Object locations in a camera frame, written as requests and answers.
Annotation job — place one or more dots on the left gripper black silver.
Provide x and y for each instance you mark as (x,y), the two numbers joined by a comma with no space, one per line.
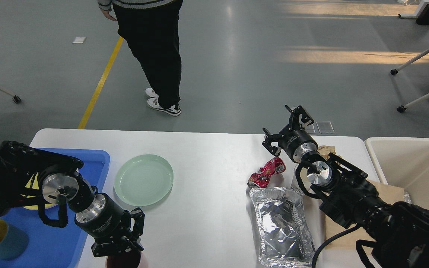
(105,219)

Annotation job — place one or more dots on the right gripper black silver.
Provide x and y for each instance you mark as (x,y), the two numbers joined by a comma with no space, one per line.
(298,143)

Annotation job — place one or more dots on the pink mug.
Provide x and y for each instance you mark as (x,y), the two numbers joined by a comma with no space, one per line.
(131,259)

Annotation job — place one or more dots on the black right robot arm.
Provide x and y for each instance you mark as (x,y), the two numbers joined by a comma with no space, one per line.
(399,232)

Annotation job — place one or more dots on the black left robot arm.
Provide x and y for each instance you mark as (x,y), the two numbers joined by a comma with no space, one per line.
(52,182)

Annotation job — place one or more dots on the crumpled brown paper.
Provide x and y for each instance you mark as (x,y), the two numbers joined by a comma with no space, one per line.
(325,151)

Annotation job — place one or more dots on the crushed red can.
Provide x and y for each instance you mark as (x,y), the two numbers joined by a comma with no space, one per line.
(262,177)

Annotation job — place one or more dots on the green plate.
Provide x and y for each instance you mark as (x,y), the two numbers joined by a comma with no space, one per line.
(144,180)

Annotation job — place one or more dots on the blue plastic tray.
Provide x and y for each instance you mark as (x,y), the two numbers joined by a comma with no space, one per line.
(52,247)

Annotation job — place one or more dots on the aluminium foil tray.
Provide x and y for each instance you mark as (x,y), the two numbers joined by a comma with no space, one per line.
(285,240)

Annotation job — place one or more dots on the teal yellow cup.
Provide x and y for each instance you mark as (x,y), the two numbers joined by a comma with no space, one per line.
(13,241)

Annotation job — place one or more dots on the beige plastic bin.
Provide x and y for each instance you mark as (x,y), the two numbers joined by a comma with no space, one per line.
(403,162)

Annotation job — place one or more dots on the person in grey sweater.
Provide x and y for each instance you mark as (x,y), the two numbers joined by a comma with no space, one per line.
(150,28)

